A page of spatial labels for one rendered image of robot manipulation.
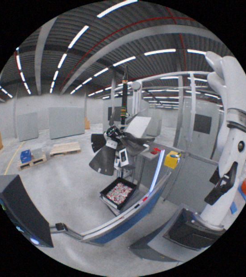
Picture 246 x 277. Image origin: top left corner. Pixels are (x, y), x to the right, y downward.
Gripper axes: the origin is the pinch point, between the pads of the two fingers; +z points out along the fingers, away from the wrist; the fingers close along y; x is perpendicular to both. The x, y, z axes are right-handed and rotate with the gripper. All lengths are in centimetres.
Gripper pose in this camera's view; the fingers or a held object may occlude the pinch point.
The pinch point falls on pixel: (212, 189)
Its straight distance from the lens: 27.6
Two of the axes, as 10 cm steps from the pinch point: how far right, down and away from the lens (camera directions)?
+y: 8.6, -0.9, 5.0
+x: -5.0, -3.2, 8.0
